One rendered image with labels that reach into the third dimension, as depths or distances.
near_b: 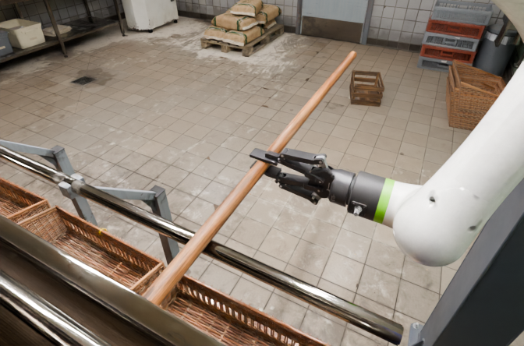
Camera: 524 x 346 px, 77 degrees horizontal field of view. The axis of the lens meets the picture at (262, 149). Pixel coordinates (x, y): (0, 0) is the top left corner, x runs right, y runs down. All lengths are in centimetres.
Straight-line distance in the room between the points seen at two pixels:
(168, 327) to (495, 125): 48
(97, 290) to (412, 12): 515
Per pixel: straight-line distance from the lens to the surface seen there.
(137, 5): 592
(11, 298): 29
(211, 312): 123
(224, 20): 491
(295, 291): 58
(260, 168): 73
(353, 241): 219
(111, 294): 30
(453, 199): 54
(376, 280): 207
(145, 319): 28
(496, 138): 55
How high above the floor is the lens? 167
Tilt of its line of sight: 36 degrees down
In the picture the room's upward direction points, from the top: straight up
